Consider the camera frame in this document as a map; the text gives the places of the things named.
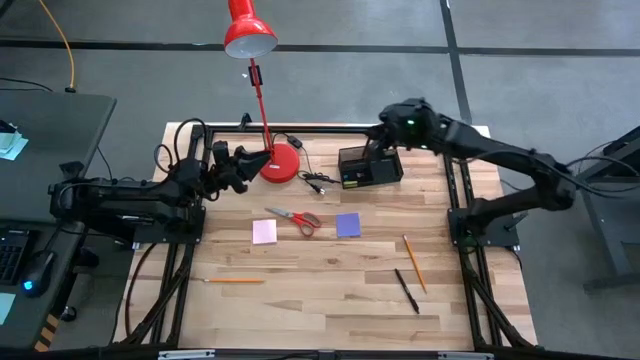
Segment black computer mouse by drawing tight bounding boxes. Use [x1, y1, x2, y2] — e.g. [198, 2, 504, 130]
[22, 249, 57, 299]

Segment grey side table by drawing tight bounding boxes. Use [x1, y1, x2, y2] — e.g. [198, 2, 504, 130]
[0, 91, 118, 224]

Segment silver metal bracket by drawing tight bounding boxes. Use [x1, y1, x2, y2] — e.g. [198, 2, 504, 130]
[157, 349, 217, 360]
[437, 351, 496, 360]

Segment dark metal stand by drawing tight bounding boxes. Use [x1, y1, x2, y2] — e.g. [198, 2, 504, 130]
[552, 124, 640, 294]

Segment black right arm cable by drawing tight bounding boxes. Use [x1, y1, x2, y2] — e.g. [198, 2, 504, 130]
[564, 153, 640, 199]

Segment thick black cable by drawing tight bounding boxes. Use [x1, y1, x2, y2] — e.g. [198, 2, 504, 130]
[123, 242, 160, 346]

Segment light blue paper note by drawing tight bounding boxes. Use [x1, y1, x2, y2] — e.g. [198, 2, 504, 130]
[0, 292, 17, 326]

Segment dark computer desk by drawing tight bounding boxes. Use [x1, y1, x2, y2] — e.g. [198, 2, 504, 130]
[0, 219, 87, 351]

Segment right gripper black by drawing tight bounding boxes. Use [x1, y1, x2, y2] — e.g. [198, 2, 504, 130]
[368, 122, 402, 162]

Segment pink sticky note pad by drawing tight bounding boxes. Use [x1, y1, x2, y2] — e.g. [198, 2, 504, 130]
[251, 218, 278, 246]

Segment orange pencil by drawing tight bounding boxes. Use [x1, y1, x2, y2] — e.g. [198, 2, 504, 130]
[203, 277, 266, 285]
[399, 235, 430, 295]

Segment black aluminium rig frame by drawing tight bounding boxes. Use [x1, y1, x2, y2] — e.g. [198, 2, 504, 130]
[113, 108, 539, 351]

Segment thin black floor cable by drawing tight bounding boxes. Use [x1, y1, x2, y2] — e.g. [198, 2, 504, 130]
[0, 77, 54, 94]

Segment red desk lamp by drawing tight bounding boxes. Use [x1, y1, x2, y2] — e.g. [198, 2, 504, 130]
[223, 0, 302, 185]

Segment yellow cable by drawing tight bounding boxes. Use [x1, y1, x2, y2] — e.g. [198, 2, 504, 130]
[38, 0, 78, 94]

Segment black mesh desk organizer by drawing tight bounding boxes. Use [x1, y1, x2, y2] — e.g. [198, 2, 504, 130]
[337, 143, 405, 191]

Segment purple sticky note pad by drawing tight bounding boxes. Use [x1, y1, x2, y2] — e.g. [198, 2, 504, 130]
[335, 212, 362, 239]

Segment light blue paper stack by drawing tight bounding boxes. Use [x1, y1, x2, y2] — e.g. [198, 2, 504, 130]
[0, 119, 30, 162]

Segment black keyboard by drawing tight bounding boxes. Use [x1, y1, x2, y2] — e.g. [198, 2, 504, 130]
[0, 228, 32, 287]

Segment black lamp power cable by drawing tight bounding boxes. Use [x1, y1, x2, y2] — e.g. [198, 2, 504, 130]
[273, 131, 342, 196]

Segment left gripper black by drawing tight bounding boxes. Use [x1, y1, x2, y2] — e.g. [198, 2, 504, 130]
[202, 140, 274, 196]

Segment red handled scissors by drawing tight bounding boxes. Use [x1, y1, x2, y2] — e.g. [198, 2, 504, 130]
[264, 206, 322, 239]

